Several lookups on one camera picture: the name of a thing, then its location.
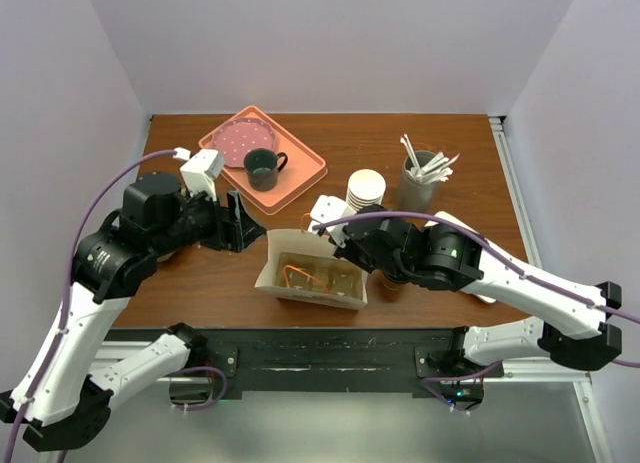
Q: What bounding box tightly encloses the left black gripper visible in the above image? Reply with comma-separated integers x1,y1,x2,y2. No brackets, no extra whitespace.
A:
155,181,268,254

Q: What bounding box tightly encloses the brown paper coffee cup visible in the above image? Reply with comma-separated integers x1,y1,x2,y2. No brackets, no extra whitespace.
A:
380,274,405,291

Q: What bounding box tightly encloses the cream bear paper bag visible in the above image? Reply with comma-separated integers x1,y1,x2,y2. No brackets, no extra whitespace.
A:
254,213,368,311

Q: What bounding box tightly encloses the tan cardboard cup carrier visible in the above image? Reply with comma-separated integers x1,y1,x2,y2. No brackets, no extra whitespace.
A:
274,253,363,299

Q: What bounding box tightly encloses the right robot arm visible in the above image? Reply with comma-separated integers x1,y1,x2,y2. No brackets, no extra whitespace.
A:
328,209,622,376

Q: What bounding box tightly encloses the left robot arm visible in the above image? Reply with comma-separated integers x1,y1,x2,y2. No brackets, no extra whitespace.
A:
1,172,266,452

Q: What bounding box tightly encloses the grey straw holder cup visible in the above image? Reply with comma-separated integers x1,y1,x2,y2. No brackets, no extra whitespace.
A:
395,157,440,213

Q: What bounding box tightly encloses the white rectangular tray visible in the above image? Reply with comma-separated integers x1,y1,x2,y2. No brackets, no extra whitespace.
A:
423,211,496,304

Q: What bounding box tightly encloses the dark green mug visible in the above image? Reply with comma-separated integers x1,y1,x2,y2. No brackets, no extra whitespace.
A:
243,148,288,192

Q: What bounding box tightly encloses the stack of paper cups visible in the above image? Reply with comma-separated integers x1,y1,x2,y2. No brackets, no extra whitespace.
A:
346,169,386,211

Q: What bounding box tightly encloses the pink dotted plate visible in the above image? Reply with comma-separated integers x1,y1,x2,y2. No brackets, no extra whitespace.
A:
211,117,277,169

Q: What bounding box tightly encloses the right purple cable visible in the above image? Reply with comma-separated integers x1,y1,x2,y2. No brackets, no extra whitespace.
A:
312,210,640,412

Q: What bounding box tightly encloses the purple cable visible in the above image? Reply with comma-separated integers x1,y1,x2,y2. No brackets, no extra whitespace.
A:
0,150,229,463
312,210,640,412

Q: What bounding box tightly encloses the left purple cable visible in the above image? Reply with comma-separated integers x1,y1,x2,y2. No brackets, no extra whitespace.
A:
0,150,229,463

